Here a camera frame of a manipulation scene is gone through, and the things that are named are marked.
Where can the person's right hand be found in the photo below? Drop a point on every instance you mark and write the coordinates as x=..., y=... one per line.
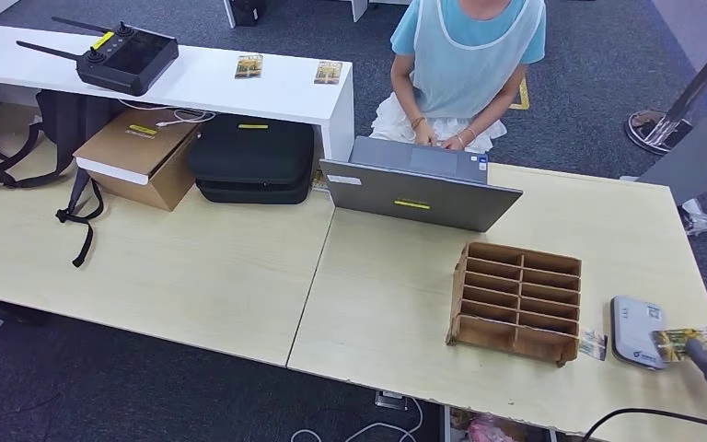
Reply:
x=425, y=134

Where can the person's left hand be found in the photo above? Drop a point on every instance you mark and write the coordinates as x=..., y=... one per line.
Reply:
x=454, y=144

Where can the patterned ID card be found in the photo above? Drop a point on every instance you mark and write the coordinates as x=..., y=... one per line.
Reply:
x=673, y=344

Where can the patterned room key card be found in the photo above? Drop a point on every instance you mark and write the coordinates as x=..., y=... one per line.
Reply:
x=592, y=345

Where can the person's left forearm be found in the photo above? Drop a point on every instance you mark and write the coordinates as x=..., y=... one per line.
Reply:
x=497, y=100

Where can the person's right forearm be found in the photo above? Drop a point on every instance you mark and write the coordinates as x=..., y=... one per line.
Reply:
x=405, y=91

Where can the person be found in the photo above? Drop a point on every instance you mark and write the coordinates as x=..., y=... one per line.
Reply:
x=463, y=67

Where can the grey card reader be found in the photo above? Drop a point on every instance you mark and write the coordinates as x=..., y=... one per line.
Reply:
x=634, y=329

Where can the small patterned card pile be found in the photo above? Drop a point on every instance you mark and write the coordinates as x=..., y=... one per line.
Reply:
x=319, y=180

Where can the wooden slotted card organizer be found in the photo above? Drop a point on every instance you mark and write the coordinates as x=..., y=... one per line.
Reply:
x=481, y=335

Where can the grey laptop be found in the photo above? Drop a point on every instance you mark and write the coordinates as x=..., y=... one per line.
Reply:
x=414, y=195

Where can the yellow floor sticker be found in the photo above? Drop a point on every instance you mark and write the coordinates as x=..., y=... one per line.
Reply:
x=521, y=100

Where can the white furniture leg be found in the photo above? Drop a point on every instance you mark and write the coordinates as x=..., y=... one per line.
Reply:
x=229, y=12
x=359, y=9

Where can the black hard carry case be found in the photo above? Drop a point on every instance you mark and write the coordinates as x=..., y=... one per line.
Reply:
x=250, y=158

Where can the black box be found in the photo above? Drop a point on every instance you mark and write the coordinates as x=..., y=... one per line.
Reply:
x=248, y=11

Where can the white raised counter shelf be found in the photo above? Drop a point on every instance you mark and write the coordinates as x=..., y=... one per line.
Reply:
x=207, y=79

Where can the pink plastic bag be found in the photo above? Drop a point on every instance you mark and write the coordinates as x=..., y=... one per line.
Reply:
x=487, y=430

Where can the power strip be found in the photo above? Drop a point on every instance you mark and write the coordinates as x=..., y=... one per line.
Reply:
x=390, y=399

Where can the white desk leg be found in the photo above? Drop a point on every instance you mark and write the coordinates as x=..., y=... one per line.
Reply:
x=446, y=424

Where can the brown cardboard box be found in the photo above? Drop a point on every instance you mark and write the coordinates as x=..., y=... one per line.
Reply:
x=140, y=152

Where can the black remote controller with antennas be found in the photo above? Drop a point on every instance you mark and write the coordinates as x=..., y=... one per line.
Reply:
x=128, y=61

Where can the black backpack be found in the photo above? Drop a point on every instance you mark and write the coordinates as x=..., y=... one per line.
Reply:
x=67, y=122

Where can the chrome stanchion post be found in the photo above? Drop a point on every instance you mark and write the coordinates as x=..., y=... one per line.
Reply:
x=652, y=131

